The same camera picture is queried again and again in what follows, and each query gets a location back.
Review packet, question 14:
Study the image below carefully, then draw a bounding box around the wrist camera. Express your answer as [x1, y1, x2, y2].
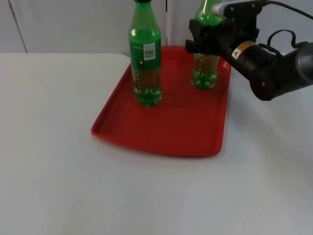
[212, 0, 268, 20]

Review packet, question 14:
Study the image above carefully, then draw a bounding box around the green bottle with label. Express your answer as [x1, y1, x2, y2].
[128, 0, 163, 108]

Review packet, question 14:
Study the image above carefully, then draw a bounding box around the black cable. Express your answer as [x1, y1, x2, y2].
[265, 0, 313, 19]
[259, 29, 310, 58]

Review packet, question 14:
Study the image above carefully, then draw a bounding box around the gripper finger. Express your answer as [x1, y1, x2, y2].
[188, 19, 222, 40]
[184, 36, 221, 57]

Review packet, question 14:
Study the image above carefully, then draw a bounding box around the red plastic tray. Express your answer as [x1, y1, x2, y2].
[90, 46, 232, 158]

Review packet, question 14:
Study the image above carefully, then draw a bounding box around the green bottle without label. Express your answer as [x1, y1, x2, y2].
[190, 0, 224, 90]

